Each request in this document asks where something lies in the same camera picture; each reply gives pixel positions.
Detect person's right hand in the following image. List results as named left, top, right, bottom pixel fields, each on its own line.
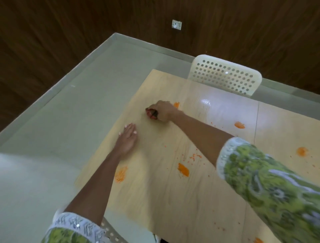
left=149, top=100, right=185, bottom=123

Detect person's left hand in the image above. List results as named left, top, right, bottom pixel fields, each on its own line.
left=113, top=123, right=139, bottom=157

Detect red and black hand tool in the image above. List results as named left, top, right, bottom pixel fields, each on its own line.
left=145, top=107, right=159, bottom=120

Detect person's right forearm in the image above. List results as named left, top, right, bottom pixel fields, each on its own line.
left=171, top=112, right=235, bottom=167

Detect person's left forearm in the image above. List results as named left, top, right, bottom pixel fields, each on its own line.
left=62, top=147, right=133, bottom=227

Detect scattered orange crumbs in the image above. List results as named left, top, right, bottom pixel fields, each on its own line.
left=182, top=150, right=203, bottom=164

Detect white perforated plastic chair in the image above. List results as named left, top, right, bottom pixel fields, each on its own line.
left=101, top=217, right=161, bottom=243
left=187, top=54, right=263, bottom=97

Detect green patterned left sleeve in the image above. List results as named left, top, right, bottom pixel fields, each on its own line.
left=41, top=212, right=111, bottom=243

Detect green patterned sleeve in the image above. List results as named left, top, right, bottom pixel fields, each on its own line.
left=215, top=136, right=320, bottom=243
left=41, top=212, right=111, bottom=243

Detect green patterned right sleeve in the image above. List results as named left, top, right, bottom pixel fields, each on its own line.
left=215, top=136, right=320, bottom=243

